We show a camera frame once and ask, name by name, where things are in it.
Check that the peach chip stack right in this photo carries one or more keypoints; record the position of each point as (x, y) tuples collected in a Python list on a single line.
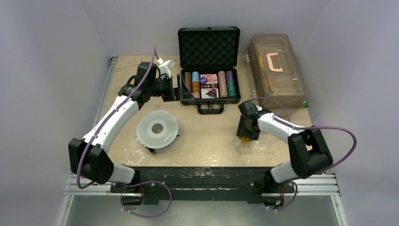
[(222, 84)]

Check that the aluminium frame rail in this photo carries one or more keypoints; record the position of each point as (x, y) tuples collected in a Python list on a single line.
[(323, 185)]

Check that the long brown chip stack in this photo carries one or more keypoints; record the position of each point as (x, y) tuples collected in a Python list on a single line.
[(187, 80)]

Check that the translucent plastic toolbox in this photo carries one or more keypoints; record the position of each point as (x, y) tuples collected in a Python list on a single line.
[(276, 72)]

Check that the white perforated cable spool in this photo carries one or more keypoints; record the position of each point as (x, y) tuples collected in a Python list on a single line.
[(158, 131)]

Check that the black poker set case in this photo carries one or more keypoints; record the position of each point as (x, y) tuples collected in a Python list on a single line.
[(208, 51)]

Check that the yellow big blind button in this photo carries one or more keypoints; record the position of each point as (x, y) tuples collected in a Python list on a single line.
[(244, 139)]

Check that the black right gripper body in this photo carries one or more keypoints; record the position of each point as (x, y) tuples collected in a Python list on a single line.
[(247, 133)]

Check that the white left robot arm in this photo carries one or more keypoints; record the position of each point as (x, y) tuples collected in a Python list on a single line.
[(89, 155)]

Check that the dark green chip stack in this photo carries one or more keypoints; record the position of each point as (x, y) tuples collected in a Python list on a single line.
[(231, 85)]

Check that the light blue chip stack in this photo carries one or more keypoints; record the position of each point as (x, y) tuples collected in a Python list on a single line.
[(195, 76)]

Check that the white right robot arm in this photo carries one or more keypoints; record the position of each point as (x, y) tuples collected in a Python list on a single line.
[(308, 151)]

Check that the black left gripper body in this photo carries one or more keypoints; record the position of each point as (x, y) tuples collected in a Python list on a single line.
[(165, 89)]

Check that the red triangle warning sticker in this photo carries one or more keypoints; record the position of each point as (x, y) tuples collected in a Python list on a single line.
[(212, 93)]

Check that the red playing card deck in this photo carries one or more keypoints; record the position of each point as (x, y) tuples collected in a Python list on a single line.
[(212, 78)]

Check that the orange yellow chip stack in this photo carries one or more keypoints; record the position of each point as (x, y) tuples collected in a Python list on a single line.
[(196, 89)]

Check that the red dice row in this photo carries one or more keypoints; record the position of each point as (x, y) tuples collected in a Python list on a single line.
[(209, 86)]

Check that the blue small blind button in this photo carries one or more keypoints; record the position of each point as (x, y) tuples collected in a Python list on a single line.
[(203, 80)]

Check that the blue playing card deck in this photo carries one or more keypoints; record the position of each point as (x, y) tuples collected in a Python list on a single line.
[(204, 96)]

